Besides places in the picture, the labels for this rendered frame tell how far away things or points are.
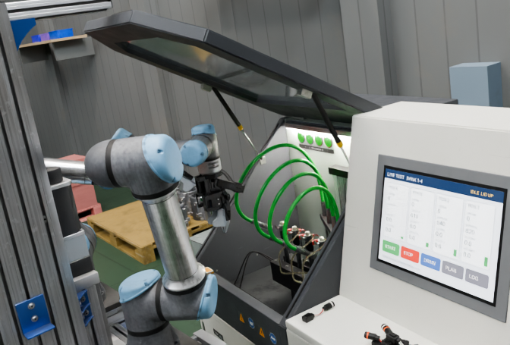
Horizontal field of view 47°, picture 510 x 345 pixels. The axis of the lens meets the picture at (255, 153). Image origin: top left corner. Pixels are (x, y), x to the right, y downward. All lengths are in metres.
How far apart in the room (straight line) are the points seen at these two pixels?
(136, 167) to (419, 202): 0.78
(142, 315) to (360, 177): 0.77
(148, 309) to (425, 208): 0.79
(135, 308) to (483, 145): 0.98
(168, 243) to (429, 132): 0.75
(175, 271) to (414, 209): 0.68
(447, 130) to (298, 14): 2.92
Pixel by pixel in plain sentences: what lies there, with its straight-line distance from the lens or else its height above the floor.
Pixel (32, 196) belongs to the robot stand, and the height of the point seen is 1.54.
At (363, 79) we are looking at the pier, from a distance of 3.89.
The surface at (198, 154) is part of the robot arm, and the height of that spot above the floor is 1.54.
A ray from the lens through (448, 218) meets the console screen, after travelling 1.61.
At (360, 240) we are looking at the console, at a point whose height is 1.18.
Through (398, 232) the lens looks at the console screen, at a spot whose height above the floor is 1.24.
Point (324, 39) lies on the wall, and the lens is 4.25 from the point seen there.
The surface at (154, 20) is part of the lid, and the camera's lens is 1.61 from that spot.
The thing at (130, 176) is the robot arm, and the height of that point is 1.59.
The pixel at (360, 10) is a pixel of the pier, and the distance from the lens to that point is 3.83.
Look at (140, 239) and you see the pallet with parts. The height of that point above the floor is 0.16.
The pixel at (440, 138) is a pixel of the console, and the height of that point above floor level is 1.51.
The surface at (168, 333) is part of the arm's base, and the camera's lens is 1.68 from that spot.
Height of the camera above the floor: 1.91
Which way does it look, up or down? 13 degrees down
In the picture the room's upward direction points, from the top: 9 degrees counter-clockwise
